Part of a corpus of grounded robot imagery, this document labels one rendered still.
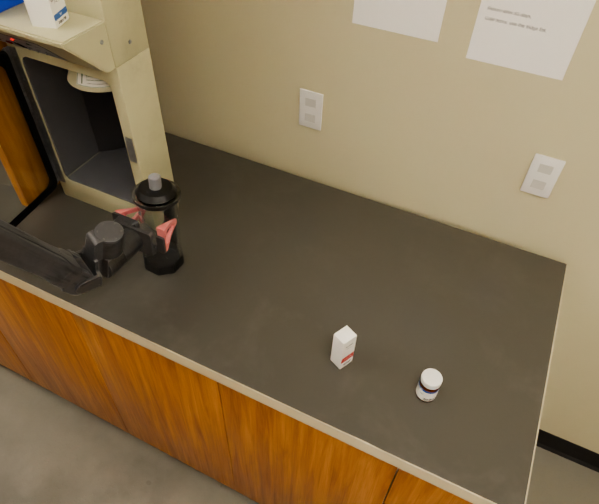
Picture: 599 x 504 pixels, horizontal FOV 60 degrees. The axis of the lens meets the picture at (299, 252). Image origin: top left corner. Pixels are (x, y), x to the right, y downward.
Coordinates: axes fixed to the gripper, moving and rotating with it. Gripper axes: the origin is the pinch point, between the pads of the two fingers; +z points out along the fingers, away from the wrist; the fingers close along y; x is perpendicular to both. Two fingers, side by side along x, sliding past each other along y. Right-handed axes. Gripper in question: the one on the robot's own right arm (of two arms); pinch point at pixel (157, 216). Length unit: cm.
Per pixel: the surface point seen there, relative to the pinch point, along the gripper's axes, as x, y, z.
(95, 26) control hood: -40.7, 10.9, 3.0
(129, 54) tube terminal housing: -32.5, 10.5, 10.6
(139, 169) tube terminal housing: -4.8, 10.4, 7.8
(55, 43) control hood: -40.0, 12.5, -5.9
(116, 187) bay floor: 8.2, 23.3, 11.7
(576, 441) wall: 93, -131, 56
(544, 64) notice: -37, -70, 48
